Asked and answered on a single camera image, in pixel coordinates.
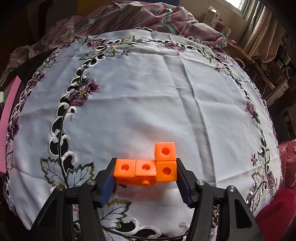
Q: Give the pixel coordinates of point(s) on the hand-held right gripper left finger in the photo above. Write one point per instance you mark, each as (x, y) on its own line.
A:
(107, 190)

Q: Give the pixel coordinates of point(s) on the tall white carton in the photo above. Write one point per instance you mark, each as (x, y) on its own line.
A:
(212, 14)

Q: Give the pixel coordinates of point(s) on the green plastic item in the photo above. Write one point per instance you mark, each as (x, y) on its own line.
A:
(1, 97)

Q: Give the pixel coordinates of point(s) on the pink patterned curtain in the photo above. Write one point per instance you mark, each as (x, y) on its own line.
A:
(259, 27)

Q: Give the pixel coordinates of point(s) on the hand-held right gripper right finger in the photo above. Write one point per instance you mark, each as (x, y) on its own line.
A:
(183, 187)

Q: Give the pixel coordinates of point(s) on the pink lace cloth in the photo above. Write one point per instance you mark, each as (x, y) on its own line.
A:
(288, 160)

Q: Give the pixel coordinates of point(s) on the white embroidered floral tablecloth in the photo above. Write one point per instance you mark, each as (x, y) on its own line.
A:
(150, 92)

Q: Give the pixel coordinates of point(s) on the wooden desk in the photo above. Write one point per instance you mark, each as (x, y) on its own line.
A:
(241, 53)

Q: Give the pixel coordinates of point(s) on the cluttered storage shelf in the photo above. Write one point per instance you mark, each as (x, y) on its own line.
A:
(285, 60)

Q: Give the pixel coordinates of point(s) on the dark red cushion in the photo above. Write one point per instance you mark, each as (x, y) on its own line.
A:
(275, 208)

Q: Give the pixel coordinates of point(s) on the purple carton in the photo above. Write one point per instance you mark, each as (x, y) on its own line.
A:
(222, 26)

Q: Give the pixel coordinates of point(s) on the orange linked cube blocks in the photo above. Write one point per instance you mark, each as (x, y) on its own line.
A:
(144, 171)

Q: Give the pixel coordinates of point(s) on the striped pink green blanket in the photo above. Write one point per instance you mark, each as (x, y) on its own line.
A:
(138, 16)

